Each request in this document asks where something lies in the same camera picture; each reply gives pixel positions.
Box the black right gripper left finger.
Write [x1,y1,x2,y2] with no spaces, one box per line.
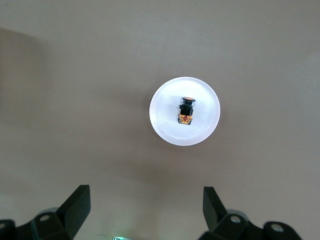
[0,184,91,240]

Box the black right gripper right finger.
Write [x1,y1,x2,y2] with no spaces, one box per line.
[199,186,302,240]

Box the orange push-button switch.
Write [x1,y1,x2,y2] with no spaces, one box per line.
[177,96,197,126]

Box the pink round plate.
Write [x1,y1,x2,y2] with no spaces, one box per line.
[149,76,221,147]

